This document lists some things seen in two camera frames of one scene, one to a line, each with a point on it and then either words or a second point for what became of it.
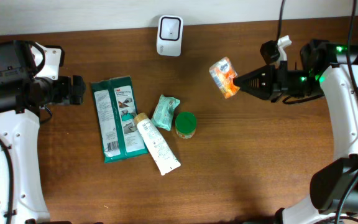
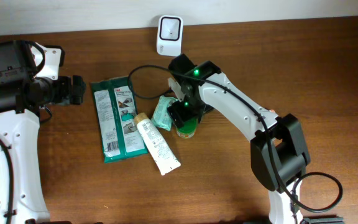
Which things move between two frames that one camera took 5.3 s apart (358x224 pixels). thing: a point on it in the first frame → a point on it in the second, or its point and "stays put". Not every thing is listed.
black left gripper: x=70 y=95 stays put
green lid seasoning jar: x=185 y=125 stays put
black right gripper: x=270 y=78 → x=176 y=112
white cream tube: x=165 y=158 stays put
